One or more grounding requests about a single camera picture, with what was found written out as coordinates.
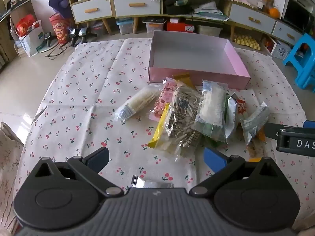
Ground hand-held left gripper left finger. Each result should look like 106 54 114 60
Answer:
34 147 124 197

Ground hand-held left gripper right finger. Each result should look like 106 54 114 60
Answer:
191 148 280 197

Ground green white snack packet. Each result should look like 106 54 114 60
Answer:
240 101 270 145

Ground orange snack packet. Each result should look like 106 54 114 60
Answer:
246 129 267 161

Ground red snack packet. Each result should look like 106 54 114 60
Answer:
236 98 247 115

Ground white narrow snack packet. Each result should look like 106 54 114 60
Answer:
223 93 240 139

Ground wide white rice cracker packet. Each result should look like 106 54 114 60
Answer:
194 79 228 128

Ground silver foil packet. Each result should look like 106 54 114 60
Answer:
130 175 175 189

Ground sunflower seed packet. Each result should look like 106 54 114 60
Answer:
164 83 205 156

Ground yellow snack packet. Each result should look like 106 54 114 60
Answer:
147 103 171 149

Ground clear rice cracker roll packet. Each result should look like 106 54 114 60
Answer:
110 86 161 124

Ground pink candy packet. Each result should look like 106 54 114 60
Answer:
149 77 179 122

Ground gold brown snack packet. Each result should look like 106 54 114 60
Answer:
172 72 197 90

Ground pink cardboard box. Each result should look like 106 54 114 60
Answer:
148 30 251 90

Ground blue plastic stool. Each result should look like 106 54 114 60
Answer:
283 33 315 89

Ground cherry print tablecloth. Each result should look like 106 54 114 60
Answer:
12 38 315 236

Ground white printed carton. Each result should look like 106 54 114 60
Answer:
262 36 292 59

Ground beige floral fabric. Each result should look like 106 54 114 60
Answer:
0 122 25 236

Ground yellow egg tray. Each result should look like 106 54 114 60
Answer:
234 33 261 51

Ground black microwave oven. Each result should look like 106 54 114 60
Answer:
281 0 313 33

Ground clear storage box beige contents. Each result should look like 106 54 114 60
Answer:
197 25 222 37

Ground white round base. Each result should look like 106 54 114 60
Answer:
37 41 59 53

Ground black handheld device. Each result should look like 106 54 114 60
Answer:
42 32 52 48
69 28 80 47
77 27 97 42

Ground stack of papers and bags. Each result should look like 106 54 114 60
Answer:
194 1 229 21

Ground white shopping bag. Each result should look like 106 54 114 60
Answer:
18 20 46 57

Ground blue lid storage box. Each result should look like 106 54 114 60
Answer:
116 18 134 35

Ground red box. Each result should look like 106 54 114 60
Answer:
167 20 195 33

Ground clear storage box dark contents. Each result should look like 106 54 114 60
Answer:
143 18 168 33

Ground red gift bag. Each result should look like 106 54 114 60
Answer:
16 13 37 37

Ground black box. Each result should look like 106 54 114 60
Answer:
164 0 195 15

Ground wooden white cabinet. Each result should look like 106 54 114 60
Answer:
64 0 315 45

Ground wooden bookshelf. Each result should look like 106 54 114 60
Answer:
0 0 31 62

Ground small white drawer wooden handle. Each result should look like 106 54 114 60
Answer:
272 21 303 39

